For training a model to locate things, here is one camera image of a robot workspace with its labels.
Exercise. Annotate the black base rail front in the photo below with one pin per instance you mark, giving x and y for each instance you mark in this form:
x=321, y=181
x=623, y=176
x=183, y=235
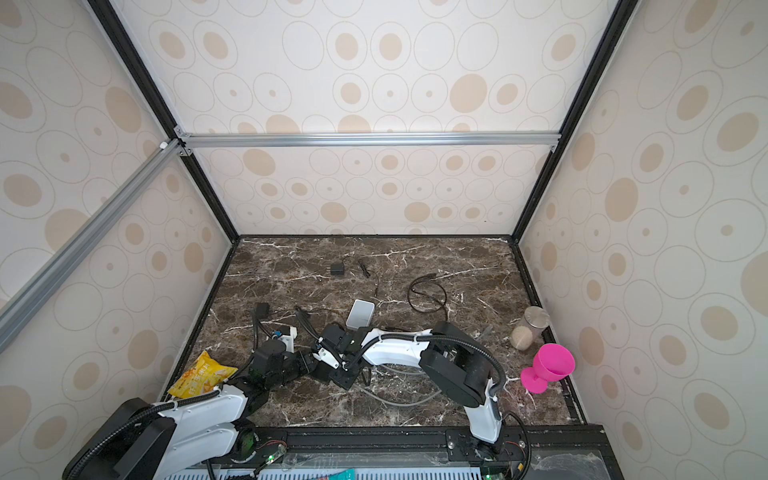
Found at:
x=514, y=449

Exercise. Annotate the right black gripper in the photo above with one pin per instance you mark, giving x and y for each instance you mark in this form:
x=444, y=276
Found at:
x=340, y=381

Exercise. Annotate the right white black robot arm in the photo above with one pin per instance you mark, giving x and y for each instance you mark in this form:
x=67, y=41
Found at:
x=462, y=369

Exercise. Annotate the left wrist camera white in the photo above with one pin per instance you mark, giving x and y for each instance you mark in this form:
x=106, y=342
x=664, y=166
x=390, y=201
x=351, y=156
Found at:
x=287, y=335

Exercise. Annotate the white network switch box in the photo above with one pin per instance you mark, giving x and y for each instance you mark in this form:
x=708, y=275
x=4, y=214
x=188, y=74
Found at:
x=360, y=315

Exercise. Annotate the diagonal aluminium rail left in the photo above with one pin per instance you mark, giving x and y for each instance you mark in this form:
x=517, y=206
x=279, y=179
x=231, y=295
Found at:
x=17, y=313

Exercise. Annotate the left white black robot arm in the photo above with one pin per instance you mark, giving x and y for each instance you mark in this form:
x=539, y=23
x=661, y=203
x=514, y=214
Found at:
x=192, y=414

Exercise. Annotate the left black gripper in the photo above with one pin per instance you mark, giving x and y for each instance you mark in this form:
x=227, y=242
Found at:
x=304, y=363

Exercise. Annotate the yellow snack bag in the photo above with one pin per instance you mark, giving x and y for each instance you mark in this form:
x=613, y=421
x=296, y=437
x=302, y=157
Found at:
x=201, y=378

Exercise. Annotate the horizontal aluminium rail back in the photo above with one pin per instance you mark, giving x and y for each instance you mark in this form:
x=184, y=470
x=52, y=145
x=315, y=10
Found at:
x=357, y=140

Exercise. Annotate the pink funnel cup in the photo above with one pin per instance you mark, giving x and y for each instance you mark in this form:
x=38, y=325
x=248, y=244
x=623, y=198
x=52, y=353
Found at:
x=552, y=363

